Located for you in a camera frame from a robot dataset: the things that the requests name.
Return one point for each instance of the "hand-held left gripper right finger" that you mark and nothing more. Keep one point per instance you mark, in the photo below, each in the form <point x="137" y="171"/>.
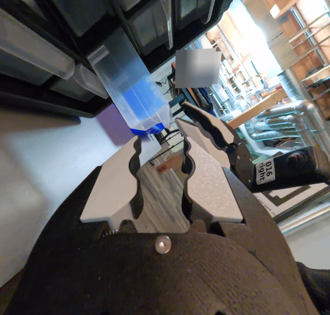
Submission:
<point x="214" y="191"/>

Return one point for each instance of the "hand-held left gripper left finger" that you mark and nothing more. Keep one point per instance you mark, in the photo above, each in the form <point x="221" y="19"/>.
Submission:
<point x="113" y="186"/>

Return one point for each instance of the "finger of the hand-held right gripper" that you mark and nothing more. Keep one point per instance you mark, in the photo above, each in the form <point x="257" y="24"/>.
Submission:
<point x="221" y="129"/>
<point x="201" y="139"/>

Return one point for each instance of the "clear plastic drawer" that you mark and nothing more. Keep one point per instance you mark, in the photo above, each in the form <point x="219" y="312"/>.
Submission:
<point x="123" y="83"/>

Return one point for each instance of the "black drawer cabinet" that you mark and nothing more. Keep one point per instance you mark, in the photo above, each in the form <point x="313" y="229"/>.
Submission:
<point x="25" y="101"/>

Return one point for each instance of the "grey desk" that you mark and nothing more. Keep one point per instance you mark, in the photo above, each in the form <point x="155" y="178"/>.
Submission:
<point x="51" y="165"/>

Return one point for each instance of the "black white marker sheet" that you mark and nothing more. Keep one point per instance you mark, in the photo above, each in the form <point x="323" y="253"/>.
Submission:
<point x="296" y="199"/>

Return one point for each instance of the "blue jacket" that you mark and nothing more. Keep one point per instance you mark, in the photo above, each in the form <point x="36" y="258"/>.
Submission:
<point x="206" y="98"/>

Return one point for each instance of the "small cardboard box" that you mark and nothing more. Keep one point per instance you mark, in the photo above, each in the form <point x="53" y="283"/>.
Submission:
<point x="170" y="165"/>

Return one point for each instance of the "wooden ceiling beams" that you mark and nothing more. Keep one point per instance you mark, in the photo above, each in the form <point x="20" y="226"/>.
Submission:
<point x="291" y="26"/>

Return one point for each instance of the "set of clear cabinet drawers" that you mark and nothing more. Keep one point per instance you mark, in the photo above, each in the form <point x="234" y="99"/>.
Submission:
<point x="23" y="49"/>

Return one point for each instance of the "wooden post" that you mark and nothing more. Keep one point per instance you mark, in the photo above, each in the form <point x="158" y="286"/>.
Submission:
<point x="257" y="109"/>

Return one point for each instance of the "silver ventilation duct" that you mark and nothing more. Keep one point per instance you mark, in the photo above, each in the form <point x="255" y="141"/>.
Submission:
<point x="296" y="114"/>

